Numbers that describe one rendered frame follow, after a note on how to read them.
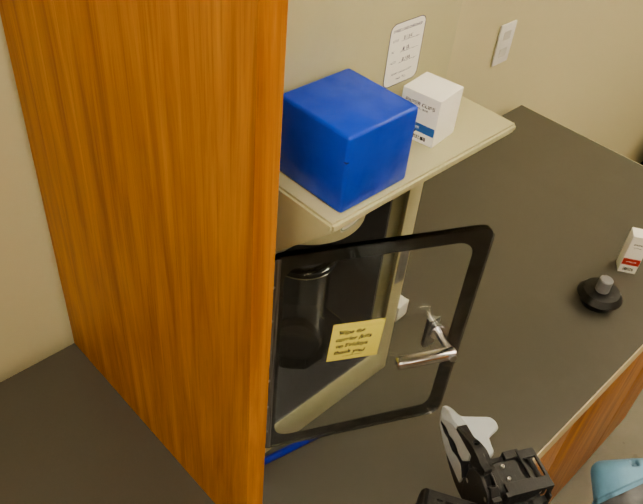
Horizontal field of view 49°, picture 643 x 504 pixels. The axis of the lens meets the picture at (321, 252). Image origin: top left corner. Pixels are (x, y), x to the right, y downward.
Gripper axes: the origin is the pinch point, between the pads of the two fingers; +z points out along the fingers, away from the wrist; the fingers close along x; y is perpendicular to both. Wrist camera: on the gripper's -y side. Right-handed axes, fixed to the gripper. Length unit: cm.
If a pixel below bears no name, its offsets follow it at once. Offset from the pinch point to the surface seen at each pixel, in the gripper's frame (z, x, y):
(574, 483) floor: 40, -120, 89
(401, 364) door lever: 9.0, 0.4, -2.2
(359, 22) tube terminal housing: 20.8, 44.0, -9.6
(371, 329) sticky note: 13.9, 2.9, -5.1
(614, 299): 32, -22, 57
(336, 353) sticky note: 13.9, -0.9, -9.8
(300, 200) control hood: 9.1, 30.8, -18.4
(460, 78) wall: 100, -9, 52
